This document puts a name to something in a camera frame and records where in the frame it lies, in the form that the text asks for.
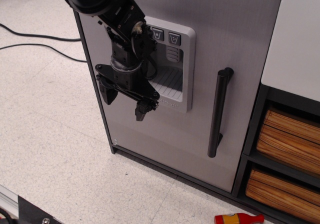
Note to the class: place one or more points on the upper wooden crate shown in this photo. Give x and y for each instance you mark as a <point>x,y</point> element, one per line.
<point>293,140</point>

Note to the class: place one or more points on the aluminium frame rail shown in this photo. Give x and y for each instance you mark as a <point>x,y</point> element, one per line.
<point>9,202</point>

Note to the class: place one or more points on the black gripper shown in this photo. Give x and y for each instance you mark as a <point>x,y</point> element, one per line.
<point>129,83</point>

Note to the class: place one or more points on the black bar door handle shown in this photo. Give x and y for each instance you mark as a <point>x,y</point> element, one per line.
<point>215,137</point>

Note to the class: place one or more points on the wooden crate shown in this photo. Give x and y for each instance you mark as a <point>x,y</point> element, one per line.
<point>293,140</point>
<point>284,195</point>

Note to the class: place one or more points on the grey toy fridge door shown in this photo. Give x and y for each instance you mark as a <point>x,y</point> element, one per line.
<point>210,57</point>

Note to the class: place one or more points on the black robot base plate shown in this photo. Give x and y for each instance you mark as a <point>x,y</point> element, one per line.
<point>28,213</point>

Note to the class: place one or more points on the dark grey shelf unit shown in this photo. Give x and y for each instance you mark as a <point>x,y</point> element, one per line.
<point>251,158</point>

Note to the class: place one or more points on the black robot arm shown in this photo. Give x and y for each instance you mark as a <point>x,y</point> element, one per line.
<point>132,44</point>

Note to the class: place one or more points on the grey ice dispenser panel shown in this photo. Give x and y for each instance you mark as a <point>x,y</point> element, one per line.
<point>175,59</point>

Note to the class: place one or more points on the lower wooden crate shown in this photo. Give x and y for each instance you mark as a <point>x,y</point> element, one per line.
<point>284,195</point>

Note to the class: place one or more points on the red toy ketchup bottle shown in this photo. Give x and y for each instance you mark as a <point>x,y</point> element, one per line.
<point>239,218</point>

